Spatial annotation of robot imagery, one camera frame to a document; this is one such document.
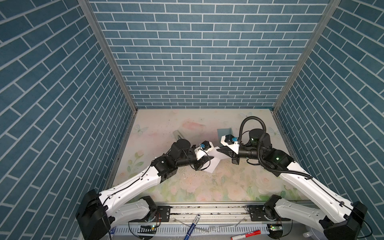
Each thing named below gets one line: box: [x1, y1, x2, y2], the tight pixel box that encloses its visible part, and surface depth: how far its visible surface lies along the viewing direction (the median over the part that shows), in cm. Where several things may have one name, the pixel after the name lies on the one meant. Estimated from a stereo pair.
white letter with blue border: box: [202, 146, 231, 173], surface depth 72 cm
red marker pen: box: [230, 230, 262, 240], surface depth 69 cm
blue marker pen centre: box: [184, 214, 201, 240], surface depth 71 cm
